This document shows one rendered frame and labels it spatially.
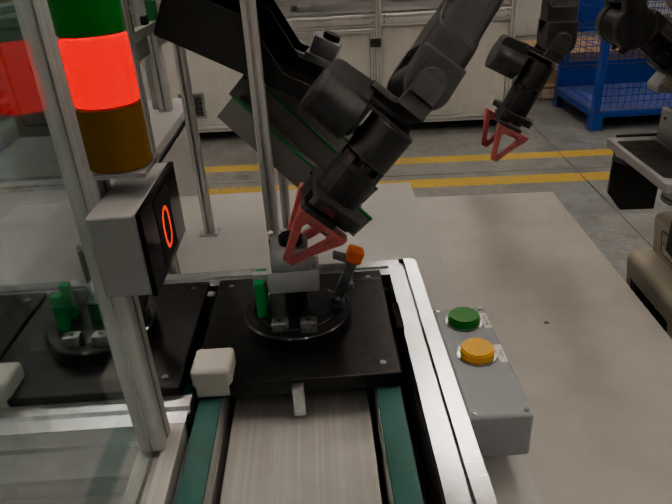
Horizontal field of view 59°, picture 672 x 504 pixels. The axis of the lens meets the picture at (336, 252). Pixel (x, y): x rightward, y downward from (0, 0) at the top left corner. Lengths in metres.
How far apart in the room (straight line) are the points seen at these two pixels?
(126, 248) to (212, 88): 4.50
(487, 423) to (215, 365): 0.31
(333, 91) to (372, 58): 4.13
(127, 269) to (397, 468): 0.33
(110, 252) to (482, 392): 0.42
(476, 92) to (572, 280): 3.91
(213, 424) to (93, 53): 0.41
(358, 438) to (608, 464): 0.29
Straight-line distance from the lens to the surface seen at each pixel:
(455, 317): 0.79
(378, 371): 0.70
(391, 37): 4.79
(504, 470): 0.76
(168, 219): 0.54
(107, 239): 0.48
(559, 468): 0.78
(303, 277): 0.74
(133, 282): 0.49
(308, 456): 0.69
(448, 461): 0.62
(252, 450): 0.70
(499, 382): 0.72
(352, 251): 0.73
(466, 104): 4.97
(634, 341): 1.00
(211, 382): 0.71
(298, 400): 0.70
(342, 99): 0.66
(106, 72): 0.48
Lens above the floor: 1.41
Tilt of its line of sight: 28 degrees down
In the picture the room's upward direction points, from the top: 3 degrees counter-clockwise
